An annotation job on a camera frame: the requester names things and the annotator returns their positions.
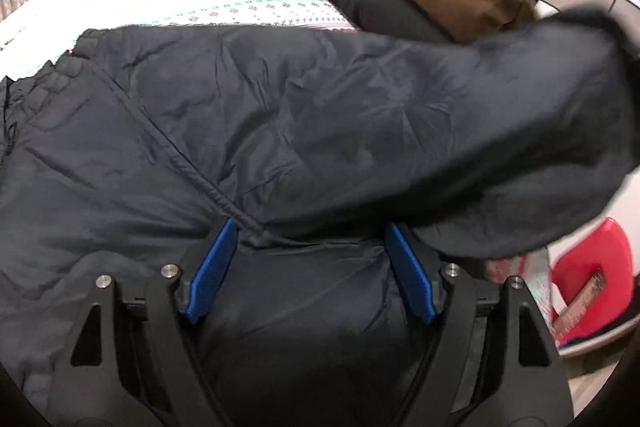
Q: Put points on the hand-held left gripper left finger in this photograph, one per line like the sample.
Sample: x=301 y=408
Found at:
x=212 y=269

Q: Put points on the red plastic basin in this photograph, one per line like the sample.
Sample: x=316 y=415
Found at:
x=592 y=287

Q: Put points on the black folded garment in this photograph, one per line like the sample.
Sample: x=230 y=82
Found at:
x=372 y=4

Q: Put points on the dark navy padded jacket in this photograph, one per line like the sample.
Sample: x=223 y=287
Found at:
x=310 y=127

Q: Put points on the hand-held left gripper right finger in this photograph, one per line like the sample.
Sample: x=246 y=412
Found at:
x=407 y=269

